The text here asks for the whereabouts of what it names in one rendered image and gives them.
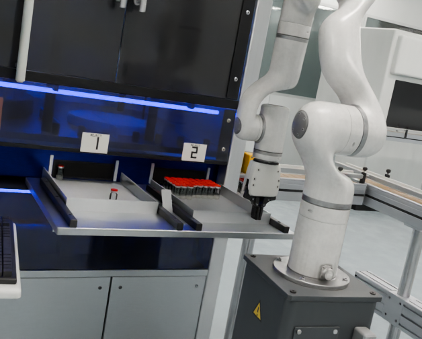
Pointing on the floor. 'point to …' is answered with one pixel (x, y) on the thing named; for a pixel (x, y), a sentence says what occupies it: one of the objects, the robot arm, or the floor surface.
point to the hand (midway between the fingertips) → (257, 212)
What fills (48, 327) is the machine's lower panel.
